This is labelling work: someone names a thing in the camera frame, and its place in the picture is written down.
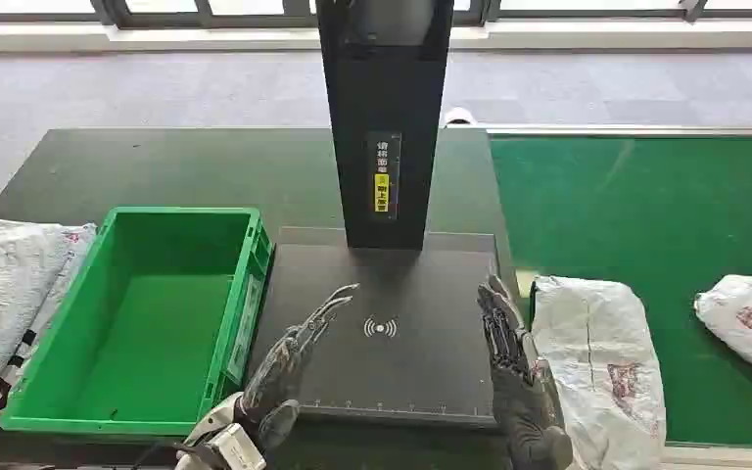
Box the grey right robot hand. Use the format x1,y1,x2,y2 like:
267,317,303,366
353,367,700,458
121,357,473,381
477,274,575,470

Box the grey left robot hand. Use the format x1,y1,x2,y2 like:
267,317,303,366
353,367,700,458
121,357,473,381
236,283,359,453

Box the white plastic parcel bag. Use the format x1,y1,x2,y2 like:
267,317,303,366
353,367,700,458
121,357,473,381
694,273,752,391
0,217,70,428
530,274,668,470

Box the white label on crate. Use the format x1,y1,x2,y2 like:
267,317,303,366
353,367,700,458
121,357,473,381
227,273,265,385

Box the green plastic crate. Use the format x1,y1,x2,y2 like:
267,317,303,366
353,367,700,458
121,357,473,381
0,206,275,437

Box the yellow black warning label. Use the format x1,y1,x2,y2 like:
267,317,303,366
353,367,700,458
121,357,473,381
366,131,402,220

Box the green conveyor belt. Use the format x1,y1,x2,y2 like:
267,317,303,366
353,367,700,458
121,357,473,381
489,132,752,450

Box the white parcel bag black stripes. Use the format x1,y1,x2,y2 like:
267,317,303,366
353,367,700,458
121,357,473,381
0,223,99,418

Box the black scanner pillar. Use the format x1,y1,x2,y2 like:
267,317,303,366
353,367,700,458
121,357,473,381
314,0,455,252

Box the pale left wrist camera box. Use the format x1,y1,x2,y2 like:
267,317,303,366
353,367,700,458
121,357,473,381
207,423,267,470

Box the black scanner base plate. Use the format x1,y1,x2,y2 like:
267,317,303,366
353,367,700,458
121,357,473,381
246,226,500,430

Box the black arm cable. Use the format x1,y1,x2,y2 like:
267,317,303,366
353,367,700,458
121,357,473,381
130,440,221,470

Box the metal conveyor frame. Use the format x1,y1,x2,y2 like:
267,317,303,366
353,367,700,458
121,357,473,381
444,122,752,139

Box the dark window frame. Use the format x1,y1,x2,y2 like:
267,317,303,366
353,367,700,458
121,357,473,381
0,0,752,29

